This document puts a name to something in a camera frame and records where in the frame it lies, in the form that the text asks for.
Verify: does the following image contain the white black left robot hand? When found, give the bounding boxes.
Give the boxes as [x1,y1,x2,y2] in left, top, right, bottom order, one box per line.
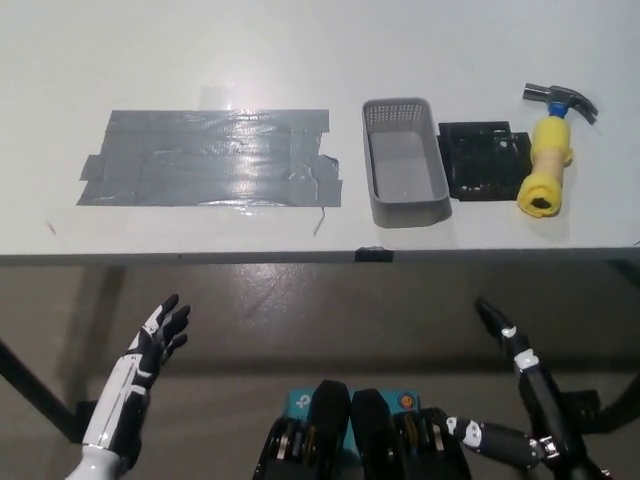
[80,293,192,459]

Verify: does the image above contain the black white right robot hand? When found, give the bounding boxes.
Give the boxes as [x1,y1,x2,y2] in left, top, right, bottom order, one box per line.
[444,297,586,471]

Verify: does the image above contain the hammer with yellow sponge grip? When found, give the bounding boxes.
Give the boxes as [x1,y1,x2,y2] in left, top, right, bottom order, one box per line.
[516,82,600,219]

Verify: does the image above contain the black table leg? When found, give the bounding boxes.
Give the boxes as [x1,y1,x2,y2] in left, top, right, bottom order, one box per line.
[599,372,640,434]
[0,339,81,444]

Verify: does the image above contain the long clear tape strip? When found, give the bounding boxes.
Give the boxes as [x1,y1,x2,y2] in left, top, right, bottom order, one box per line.
[44,205,325,237]

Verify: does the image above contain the black table clamp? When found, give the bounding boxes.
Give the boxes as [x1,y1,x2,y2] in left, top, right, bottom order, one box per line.
[354,246,395,264]

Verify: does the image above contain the grey perforated plastic basket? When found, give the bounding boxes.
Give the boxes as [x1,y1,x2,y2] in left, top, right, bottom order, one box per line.
[361,97,453,229]

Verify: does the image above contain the grey duct tape patch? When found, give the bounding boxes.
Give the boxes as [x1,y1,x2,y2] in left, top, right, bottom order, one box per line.
[75,108,345,209]

